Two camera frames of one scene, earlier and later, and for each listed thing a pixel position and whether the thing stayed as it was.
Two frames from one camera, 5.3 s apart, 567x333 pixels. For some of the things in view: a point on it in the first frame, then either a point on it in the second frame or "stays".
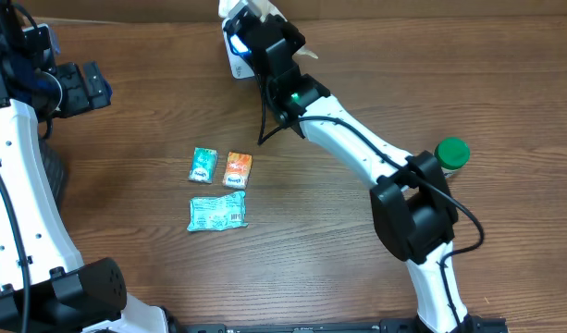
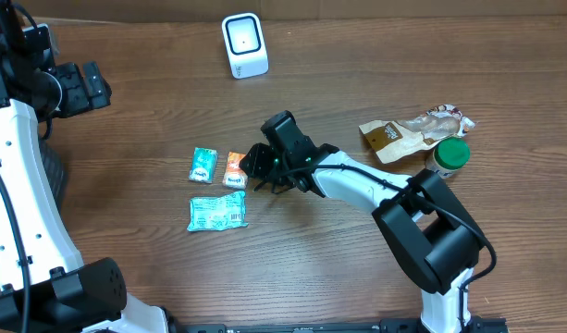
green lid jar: x=451 y=154 stays
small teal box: x=203 y=165 stays
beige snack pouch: x=264 y=8 to x=394 y=139
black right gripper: x=292 y=40 to x=260 y=168
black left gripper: x=82 y=98 stays
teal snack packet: x=217 y=213 stays
